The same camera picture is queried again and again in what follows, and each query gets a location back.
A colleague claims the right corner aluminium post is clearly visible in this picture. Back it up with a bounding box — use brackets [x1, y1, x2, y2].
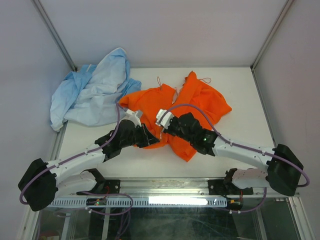
[250, 0, 296, 72]

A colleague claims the white slotted cable duct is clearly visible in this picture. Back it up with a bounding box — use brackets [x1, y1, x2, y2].
[49, 196, 228, 209]

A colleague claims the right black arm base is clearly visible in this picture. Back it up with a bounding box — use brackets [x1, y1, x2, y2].
[207, 168, 254, 197]

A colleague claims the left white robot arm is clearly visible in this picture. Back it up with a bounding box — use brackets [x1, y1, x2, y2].
[18, 119, 160, 212]

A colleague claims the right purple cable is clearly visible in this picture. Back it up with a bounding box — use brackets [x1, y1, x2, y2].
[167, 103, 311, 215]

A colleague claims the corner aluminium post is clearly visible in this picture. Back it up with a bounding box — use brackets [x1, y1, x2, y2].
[250, 0, 296, 72]
[31, 0, 78, 72]

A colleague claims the left corner aluminium post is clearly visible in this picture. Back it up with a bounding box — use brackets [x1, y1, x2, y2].
[31, 0, 78, 72]

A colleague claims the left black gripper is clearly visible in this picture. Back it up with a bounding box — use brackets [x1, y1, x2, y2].
[120, 123, 159, 149]

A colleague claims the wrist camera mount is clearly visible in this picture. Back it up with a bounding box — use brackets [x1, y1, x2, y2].
[155, 109, 175, 129]
[125, 109, 143, 127]

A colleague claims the light blue garment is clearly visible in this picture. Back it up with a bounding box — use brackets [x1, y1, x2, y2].
[50, 47, 142, 132]

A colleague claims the purple cable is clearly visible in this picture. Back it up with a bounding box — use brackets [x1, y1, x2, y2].
[19, 101, 135, 216]
[167, 103, 311, 215]

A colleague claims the aluminium front rail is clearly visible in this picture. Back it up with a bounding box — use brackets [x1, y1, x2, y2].
[31, 176, 300, 199]

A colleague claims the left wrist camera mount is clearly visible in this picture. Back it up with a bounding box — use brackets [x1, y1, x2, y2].
[125, 109, 143, 127]

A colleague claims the orange jacket pink lining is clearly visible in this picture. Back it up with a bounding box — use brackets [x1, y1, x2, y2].
[118, 71, 233, 163]

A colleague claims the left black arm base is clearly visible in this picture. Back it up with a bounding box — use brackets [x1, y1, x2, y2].
[76, 168, 121, 196]

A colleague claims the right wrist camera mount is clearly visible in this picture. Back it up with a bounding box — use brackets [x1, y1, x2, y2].
[155, 109, 175, 129]

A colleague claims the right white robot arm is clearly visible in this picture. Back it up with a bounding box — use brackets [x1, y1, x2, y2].
[156, 112, 304, 197]

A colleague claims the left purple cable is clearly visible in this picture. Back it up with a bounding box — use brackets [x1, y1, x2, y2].
[19, 101, 135, 216]

